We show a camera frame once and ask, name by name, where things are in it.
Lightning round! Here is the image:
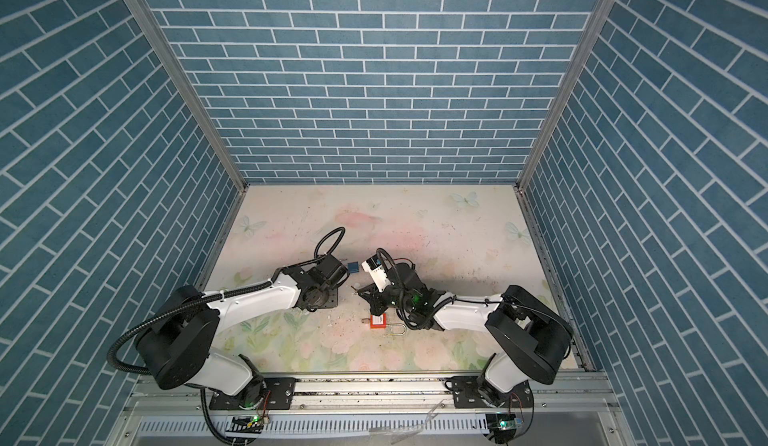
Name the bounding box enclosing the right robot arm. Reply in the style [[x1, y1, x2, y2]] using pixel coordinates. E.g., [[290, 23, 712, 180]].
[[357, 257, 573, 406]]

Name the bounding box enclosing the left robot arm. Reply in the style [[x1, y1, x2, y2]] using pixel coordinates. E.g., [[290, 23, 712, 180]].
[[135, 255, 349, 396]]

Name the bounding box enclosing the red padlock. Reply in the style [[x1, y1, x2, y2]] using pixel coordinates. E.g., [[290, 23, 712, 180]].
[[361, 314, 407, 336]]

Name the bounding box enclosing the left controller board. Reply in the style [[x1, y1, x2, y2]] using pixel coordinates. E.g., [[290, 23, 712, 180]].
[[226, 415, 267, 436]]

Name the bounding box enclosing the controller board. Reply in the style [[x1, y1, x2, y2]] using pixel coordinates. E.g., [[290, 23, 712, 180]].
[[226, 415, 267, 436], [484, 413, 523, 445]]

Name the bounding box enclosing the right controller board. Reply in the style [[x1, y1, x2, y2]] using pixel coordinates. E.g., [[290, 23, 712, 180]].
[[484, 413, 523, 445]]

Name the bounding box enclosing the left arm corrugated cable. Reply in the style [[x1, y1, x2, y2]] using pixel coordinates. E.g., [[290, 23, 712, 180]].
[[106, 226, 347, 376]]

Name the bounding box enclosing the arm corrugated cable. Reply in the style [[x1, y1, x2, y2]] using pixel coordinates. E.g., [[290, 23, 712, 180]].
[[106, 226, 347, 376], [374, 247, 574, 357]]

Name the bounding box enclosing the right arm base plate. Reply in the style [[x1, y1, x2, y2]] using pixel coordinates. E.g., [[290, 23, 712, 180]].
[[443, 376, 534, 409]]

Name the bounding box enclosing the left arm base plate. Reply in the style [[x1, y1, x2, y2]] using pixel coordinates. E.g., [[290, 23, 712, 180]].
[[209, 377, 297, 411]]

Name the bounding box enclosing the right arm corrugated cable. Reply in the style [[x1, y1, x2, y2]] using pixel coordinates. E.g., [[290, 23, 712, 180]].
[[374, 247, 574, 357]]

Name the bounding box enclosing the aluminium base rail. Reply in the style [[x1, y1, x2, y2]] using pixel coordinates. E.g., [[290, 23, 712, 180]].
[[113, 373, 637, 446]]

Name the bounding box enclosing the left corner aluminium post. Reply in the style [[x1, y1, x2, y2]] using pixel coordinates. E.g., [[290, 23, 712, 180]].
[[123, 0, 247, 192]]

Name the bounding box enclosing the corner aluminium post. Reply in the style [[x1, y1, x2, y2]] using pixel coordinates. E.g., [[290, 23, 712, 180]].
[[517, 0, 616, 193], [123, 0, 247, 192]]

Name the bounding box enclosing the right corner aluminium post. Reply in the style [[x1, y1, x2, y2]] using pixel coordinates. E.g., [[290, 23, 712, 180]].
[[517, 0, 616, 193]]

